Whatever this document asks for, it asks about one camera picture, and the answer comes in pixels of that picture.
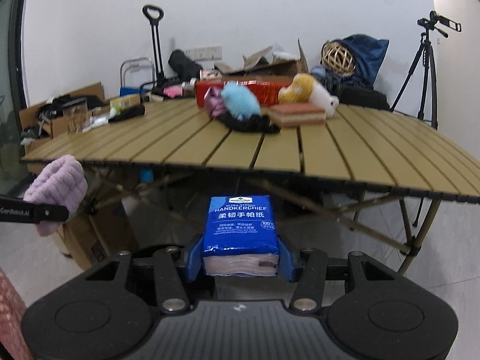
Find yellow and white plush toy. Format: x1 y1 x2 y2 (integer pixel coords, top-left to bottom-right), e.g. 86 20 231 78
277 74 340 117

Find red cardboard box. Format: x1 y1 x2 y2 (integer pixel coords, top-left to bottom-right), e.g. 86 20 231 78
195 79 293 107

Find folding wagon with black handle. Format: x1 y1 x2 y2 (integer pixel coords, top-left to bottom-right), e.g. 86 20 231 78
140 5 199 102

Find black cloth pouch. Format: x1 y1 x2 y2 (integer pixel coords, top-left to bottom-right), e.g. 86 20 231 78
218 113 281 134

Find tall cardboard box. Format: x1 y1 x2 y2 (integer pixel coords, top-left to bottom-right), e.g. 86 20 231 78
56 195 139 271

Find light blue plush toy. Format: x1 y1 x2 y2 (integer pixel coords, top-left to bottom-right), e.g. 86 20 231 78
221 81 262 117

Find black jacket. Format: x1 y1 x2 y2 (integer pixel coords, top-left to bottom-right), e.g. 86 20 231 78
39 95 107 115

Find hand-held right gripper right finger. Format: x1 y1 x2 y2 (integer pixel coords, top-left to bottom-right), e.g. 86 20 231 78
275 234 396 313

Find clear jar with black lid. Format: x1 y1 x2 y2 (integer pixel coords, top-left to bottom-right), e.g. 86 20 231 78
62 97 89 134

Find black knit hat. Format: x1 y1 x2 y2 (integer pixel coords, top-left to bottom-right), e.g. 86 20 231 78
109 105 146 123

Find white paper leaflet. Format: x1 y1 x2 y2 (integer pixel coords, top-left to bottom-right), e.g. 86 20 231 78
84 114 113 132

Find purple satin cloth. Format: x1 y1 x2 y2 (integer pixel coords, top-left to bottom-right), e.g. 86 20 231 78
204 85 229 119

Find white wall socket panel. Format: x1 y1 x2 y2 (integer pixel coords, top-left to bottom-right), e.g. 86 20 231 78
184 46 223 62

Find blue bag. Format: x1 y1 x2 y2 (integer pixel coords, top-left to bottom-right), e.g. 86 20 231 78
339 34 389 91

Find long black bag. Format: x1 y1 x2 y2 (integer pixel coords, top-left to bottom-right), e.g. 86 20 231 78
168 50 203 79

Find black tripod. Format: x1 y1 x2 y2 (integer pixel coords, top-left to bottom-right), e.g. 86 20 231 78
390 30 439 130

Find open cardboard box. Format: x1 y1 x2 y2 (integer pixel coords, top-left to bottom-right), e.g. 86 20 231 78
62 82 106 102
19 103 94 147
215 38 310 79

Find tan slatted folding table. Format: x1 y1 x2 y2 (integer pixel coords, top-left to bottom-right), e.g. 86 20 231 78
20 97 480 276

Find black luggage bag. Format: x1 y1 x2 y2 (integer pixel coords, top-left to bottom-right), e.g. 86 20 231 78
334 84 391 111

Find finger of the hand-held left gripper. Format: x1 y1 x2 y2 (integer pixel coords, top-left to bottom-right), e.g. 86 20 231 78
0 195 70 226

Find lavender plush toy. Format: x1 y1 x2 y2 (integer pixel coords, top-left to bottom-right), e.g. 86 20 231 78
23 155 88 237

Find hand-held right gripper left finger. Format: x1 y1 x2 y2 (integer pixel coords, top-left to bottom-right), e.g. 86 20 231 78
84 234 205 313

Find dark glass door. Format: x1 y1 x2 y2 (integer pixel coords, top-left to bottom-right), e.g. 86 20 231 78
0 0 29 188

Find wicker ball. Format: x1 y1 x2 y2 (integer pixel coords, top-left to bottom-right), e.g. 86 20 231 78
321 40 355 72

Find orange layered sponge block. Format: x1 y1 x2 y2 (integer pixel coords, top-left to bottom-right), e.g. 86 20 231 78
269 105 327 127

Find person's pink fleece clothing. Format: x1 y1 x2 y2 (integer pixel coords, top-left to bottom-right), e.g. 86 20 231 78
0 266 32 360

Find blue tissue pack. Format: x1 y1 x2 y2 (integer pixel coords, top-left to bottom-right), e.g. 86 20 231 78
201 195 281 277

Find yellow green carton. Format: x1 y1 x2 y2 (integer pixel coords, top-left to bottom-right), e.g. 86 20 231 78
109 94 142 110

